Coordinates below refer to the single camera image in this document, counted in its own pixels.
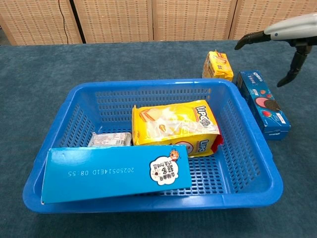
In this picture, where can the small white burger snack packet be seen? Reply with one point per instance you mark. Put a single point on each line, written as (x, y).
(109, 140)

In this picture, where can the yellow orange snack pack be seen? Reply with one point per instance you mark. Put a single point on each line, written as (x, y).
(220, 67)

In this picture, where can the bamboo folding screen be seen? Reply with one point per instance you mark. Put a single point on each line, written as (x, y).
(119, 19)

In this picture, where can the blue perforated plastic basket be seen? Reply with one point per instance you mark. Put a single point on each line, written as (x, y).
(235, 173)

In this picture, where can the teal table mat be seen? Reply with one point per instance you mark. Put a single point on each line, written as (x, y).
(24, 99)

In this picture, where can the dark blue Oreo box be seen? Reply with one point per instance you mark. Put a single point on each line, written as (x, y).
(265, 104)

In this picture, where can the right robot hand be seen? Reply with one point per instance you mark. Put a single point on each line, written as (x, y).
(292, 27)

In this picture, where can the light blue cookie box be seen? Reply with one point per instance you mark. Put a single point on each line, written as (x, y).
(99, 173)

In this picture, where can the yellow red Lipo snack bag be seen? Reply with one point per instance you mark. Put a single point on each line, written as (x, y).
(173, 124)

